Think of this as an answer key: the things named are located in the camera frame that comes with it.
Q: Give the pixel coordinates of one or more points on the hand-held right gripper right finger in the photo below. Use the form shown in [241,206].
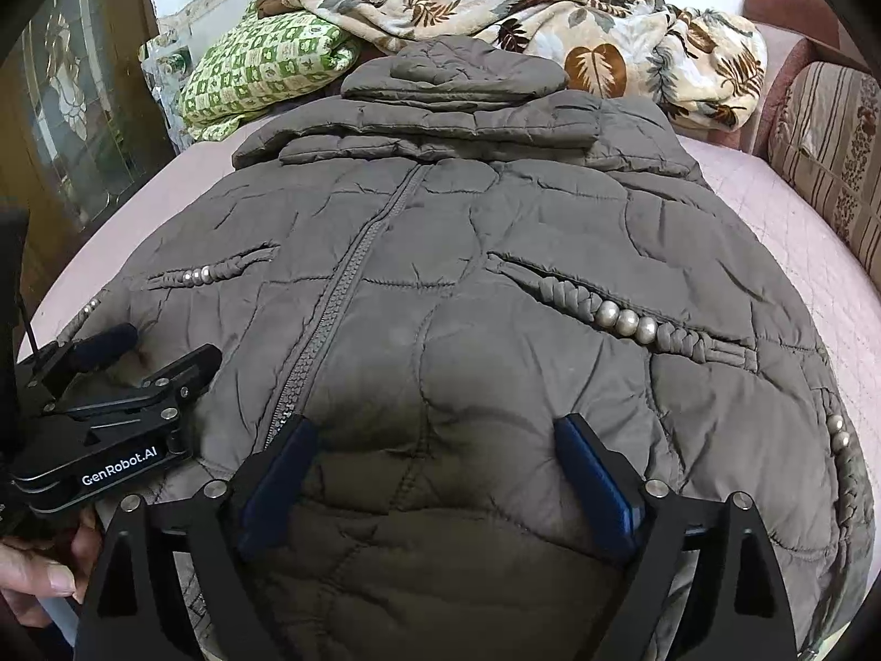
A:
[595,482]

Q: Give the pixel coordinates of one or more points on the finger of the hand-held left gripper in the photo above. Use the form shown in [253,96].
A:
[186,368]
[103,345]

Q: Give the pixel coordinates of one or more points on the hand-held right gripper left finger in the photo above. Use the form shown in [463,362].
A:
[275,489]

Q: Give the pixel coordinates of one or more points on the grey puffer jacket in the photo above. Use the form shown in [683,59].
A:
[482,255]

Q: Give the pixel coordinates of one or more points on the person's left hand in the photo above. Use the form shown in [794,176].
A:
[48,571]

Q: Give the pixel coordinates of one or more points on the wooden door with stained glass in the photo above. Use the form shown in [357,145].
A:
[76,96]

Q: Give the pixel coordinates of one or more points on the printed plastic bag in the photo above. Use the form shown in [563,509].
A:
[162,62]

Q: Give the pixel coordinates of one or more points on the green patterned pillow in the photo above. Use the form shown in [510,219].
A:
[268,69]

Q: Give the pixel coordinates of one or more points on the striped sofa cushion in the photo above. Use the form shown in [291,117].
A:
[833,138]

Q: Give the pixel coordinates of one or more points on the leaf print blanket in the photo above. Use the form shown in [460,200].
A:
[619,34]

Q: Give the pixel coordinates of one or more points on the maroon sofa frame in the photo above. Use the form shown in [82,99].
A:
[778,48]

